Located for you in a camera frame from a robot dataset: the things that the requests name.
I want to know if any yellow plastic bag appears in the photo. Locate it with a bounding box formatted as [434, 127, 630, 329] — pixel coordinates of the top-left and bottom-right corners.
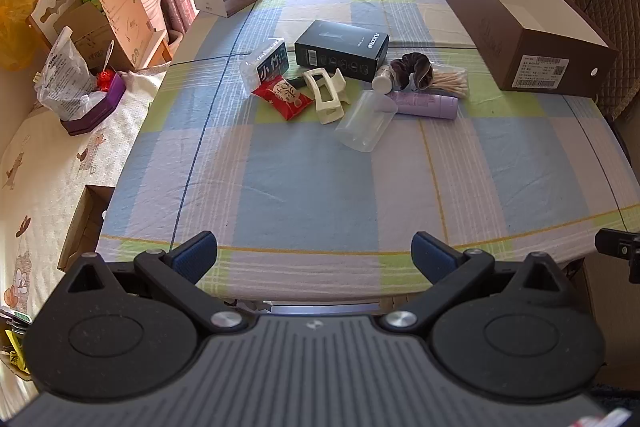
[0, 0, 42, 72]

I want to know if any cream hair claw clip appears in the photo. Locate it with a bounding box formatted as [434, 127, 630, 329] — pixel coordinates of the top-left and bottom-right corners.
[302, 68, 348, 126]

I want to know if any blue toothpick box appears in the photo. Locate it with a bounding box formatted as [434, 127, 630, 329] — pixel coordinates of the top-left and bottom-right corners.
[239, 38, 290, 98]

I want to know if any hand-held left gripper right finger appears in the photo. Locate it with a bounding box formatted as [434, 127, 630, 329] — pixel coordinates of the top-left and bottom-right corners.
[377, 231, 568, 335]

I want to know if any red snack packet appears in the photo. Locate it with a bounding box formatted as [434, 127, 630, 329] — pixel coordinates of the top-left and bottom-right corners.
[251, 75, 312, 122]

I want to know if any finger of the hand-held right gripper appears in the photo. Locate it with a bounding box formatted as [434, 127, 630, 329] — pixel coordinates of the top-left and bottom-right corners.
[595, 228, 640, 283]

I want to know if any purple tube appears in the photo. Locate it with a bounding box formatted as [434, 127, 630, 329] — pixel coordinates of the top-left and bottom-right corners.
[390, 91, 458, 120]

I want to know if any brown scrunchie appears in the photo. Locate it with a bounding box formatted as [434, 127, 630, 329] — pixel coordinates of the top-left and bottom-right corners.
[390, 53, 434, 90]

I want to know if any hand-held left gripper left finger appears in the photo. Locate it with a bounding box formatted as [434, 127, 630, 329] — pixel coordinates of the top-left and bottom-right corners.
[60, 231, 256, 335]

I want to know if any open cardboard box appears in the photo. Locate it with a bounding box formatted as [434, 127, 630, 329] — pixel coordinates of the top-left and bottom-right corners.
[54, 2, 172, 74]

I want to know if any small brown cardboard box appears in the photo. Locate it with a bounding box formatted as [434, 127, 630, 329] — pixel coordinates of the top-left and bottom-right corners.
[57, 184, 117, 273]

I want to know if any cotton swabs bag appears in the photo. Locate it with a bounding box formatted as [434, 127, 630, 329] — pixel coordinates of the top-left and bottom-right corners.
[425, 67, 471, 99]

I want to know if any white pill bottle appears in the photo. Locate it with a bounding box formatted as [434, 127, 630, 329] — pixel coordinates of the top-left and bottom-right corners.
[371, 64, 396, 96]

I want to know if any black product box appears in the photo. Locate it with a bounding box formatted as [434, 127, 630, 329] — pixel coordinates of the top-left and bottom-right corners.
[294, 19, 390, 81]

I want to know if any purple hexagonal box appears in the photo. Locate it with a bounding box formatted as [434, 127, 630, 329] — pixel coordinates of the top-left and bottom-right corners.
[60, 72, 127, 137]

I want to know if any pink patterned box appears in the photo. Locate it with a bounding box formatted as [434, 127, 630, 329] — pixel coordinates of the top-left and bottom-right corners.
[97, 0, 155, 68]

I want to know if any clear plastic cup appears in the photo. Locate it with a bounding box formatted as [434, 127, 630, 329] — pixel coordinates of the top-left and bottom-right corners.
[334, 89, 398, 153]

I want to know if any brown quilted chair cushion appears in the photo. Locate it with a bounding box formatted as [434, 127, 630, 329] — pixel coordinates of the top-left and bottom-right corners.
[571, 0, 640, 122]

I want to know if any wooden chair back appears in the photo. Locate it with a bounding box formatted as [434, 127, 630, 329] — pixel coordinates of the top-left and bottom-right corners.
[27, 0, 82, 44]

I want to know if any cartoon print cloth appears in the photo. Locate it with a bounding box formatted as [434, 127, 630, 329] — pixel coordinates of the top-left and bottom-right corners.
[0, 68, 168, 413]

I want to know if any clear printed plastic bag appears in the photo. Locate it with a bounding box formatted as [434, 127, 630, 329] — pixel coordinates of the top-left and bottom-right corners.
[35, 27, 97, 120]

